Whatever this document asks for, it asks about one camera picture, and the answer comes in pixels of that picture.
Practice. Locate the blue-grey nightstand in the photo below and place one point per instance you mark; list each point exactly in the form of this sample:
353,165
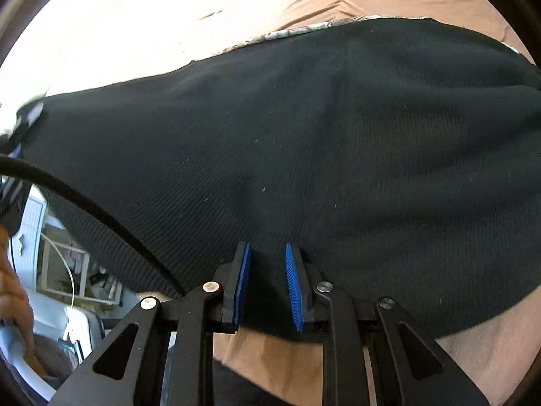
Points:
38,220

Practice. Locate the white curved plastic frame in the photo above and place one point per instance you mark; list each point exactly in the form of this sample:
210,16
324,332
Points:
29,372

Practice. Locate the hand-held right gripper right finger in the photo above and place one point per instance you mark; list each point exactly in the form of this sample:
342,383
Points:
295,287

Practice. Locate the person's left hand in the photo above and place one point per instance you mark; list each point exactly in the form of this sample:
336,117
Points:
15,292

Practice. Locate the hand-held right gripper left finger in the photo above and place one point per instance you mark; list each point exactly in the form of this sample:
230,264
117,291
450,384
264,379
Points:
241,287

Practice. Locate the black pants with white print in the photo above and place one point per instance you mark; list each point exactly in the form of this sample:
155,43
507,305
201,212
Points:
338,156

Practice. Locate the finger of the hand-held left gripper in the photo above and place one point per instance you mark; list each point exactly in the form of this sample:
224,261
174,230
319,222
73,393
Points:
27,120

